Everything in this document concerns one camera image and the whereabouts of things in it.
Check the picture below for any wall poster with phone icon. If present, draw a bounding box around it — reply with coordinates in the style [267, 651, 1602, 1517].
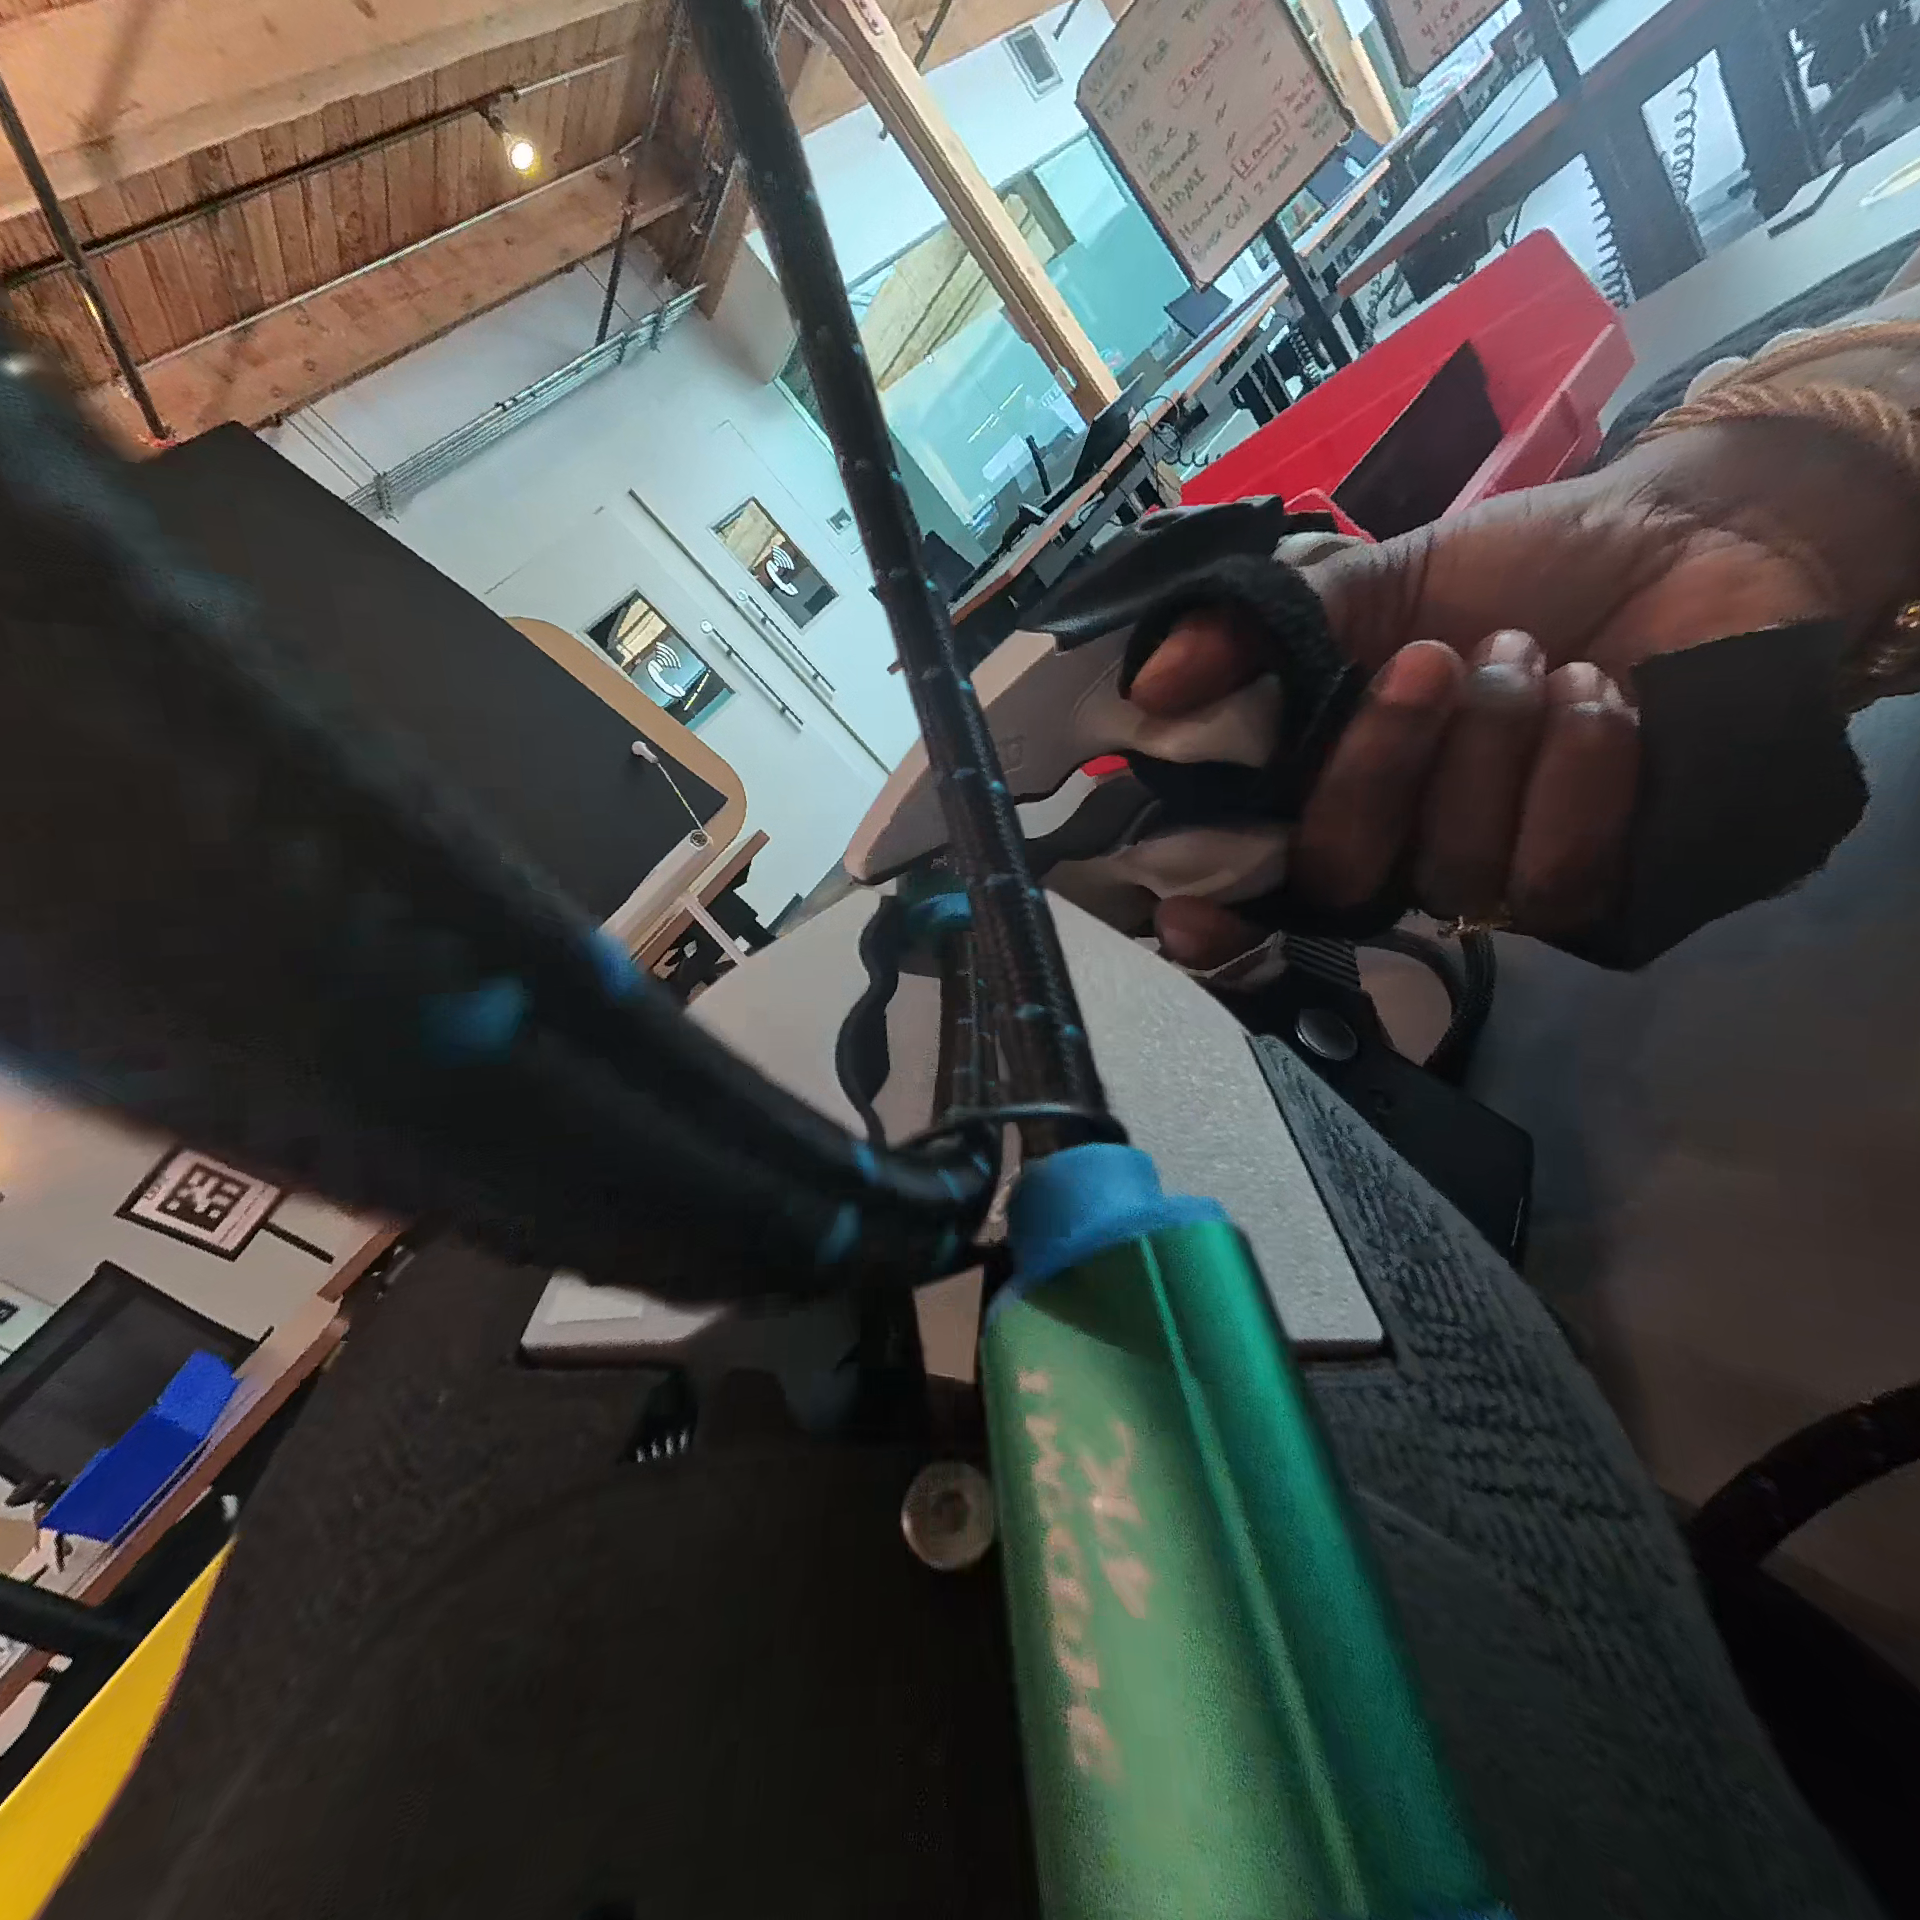
[584, 592, 737, 739]
[711, 498, 842, 633]

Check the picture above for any black braided HDMI cable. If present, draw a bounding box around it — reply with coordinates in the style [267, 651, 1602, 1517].
[0, 0, 1509, 1920]

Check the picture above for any person's right hand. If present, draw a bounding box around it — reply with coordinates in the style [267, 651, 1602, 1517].
[1123, 405, 1920, 979]

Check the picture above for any handwritten whiteboard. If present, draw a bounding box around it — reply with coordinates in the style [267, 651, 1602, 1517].
[1073, 0, 1356, 291]
[1371, 0, 1517, 85]

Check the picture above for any black panel with wooden rim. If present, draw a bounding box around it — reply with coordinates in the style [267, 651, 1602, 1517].
[137, 420, 751, 941]

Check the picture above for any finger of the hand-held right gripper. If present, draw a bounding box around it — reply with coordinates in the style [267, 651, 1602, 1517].
[843, 630, 1158, 890]

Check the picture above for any black bin divider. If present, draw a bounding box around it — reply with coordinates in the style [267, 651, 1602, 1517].
[1334, 342, 1502, 534]

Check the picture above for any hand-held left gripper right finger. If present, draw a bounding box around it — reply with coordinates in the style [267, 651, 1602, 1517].
[1049, 896, 1385, 1362]

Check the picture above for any blue plastic bin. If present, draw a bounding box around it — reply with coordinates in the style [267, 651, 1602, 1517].
[42, 1350, 245, 1548]

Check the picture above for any black computer monitor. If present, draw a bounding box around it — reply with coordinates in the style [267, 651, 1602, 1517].
[0, 1263, 264, 1489]

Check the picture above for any red plastic bin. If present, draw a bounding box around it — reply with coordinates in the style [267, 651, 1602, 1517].
[1182, 229, 1637, 543]

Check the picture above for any black and white fiducial tag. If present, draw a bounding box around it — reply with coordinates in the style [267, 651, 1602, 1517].
[116, 1147, 288, 1267]

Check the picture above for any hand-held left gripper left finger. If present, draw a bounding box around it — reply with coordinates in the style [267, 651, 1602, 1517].
[519, 896, 962, 1368]

